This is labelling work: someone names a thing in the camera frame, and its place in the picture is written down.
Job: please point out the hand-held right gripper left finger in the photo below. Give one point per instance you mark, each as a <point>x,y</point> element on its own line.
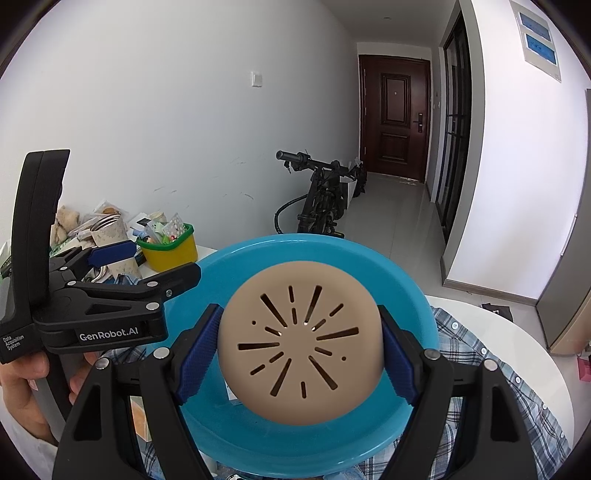
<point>198,350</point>

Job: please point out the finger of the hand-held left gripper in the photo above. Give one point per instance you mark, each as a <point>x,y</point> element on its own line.
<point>111,251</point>
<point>175,279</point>

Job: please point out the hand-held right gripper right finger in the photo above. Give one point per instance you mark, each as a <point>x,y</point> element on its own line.
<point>397,355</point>

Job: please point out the blue plastic basin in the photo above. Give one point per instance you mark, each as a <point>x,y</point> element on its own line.
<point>406,295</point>

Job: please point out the beige slotted round disc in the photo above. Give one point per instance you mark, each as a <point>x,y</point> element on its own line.
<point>302,341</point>

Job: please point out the person's left hand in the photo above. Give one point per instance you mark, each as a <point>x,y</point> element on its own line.
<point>21,392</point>

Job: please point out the beige speckled cup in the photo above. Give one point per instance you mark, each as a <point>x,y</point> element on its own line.
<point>111,233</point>

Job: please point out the yellow green plastic bucket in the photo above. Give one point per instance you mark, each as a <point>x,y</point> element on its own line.
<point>168,256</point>

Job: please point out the beige plush toy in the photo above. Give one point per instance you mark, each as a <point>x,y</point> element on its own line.
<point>67,224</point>

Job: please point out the black item on floor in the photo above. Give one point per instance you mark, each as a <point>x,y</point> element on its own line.
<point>498,311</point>

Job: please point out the blue plaid shirt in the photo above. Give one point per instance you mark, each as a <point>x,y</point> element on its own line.
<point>531,415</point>

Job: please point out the black electric scooter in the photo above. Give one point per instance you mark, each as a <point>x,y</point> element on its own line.
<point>323,198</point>

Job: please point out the beige grey refrigerator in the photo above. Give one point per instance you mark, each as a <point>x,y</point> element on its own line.
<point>572,258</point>

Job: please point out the black framed glass door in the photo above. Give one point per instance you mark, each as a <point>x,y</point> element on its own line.
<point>455,138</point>

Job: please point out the dark brown entrance door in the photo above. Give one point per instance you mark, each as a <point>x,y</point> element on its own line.
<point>395,120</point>

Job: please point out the white light switch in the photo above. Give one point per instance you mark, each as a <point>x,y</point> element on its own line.
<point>256,79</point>

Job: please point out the white blue wall panel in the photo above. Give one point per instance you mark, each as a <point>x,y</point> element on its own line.
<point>538,41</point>

